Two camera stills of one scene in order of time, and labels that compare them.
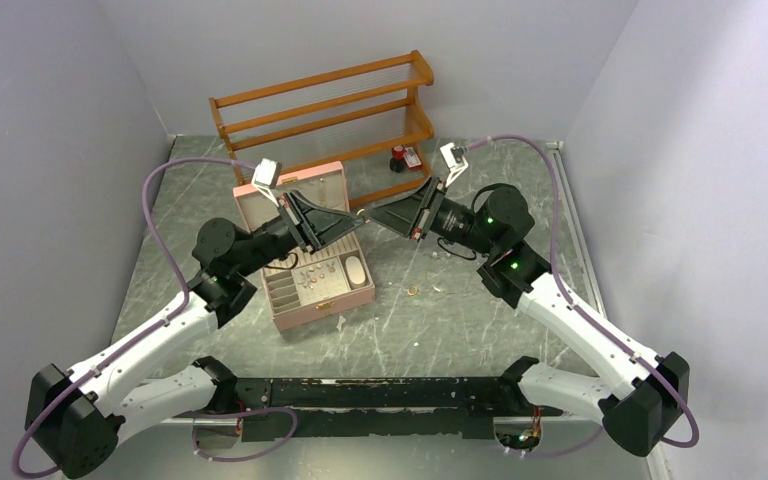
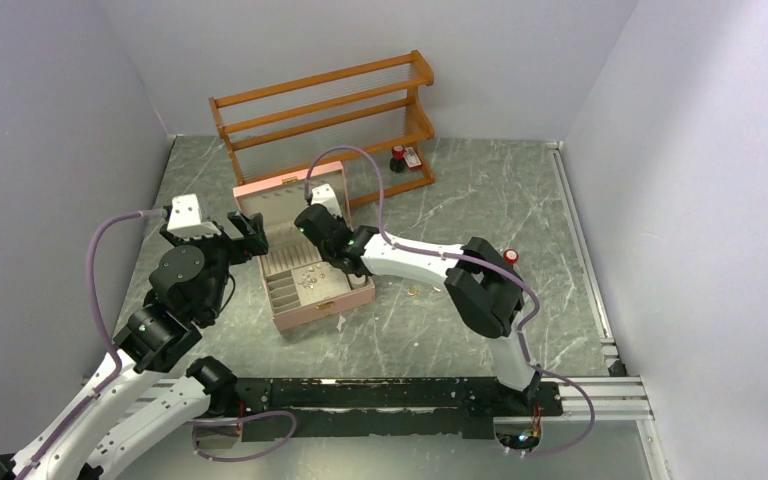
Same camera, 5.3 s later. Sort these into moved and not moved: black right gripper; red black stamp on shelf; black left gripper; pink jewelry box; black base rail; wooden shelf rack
Moved: black right gripper; black left gripper
Not moved: black base rail; pink jewelry box; wooden shelf rack; red black stamp on shelf
